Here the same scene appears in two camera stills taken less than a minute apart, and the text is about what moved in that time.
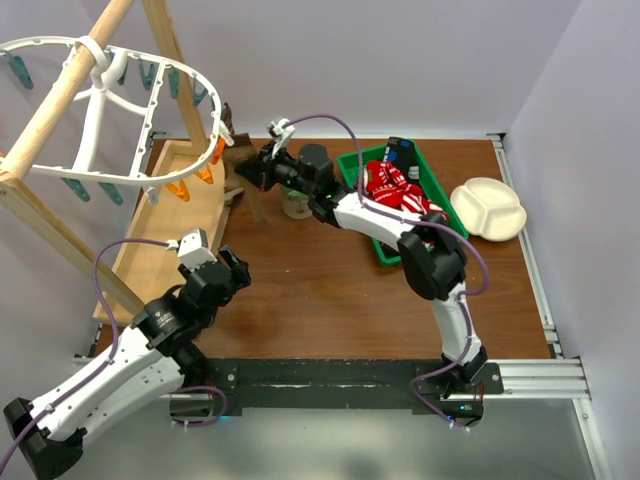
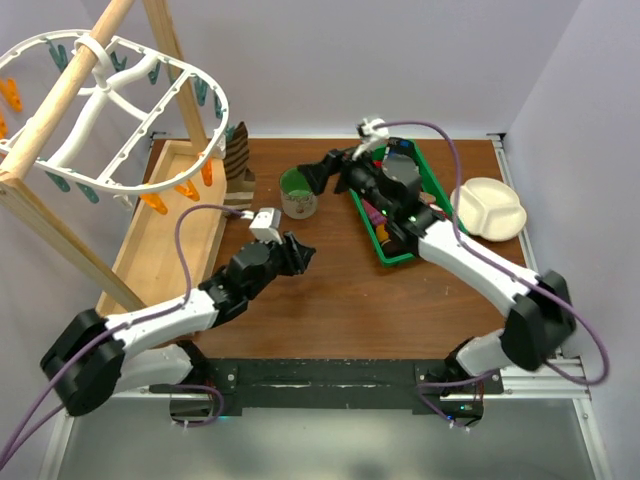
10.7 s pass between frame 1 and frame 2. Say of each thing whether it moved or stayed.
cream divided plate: stayed
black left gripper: moved
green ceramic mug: stayed
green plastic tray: stayed
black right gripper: moved
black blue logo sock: stayed
